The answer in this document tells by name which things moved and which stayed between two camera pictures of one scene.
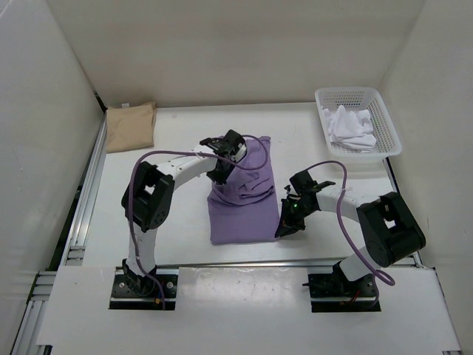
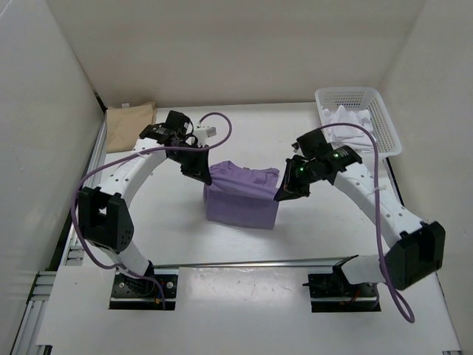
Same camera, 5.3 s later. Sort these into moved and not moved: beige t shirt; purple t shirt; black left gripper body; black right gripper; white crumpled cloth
Moved: black left gripper body; purple t shirt; black right gripper
Not moved: beige t shirt; white crumpled cloth
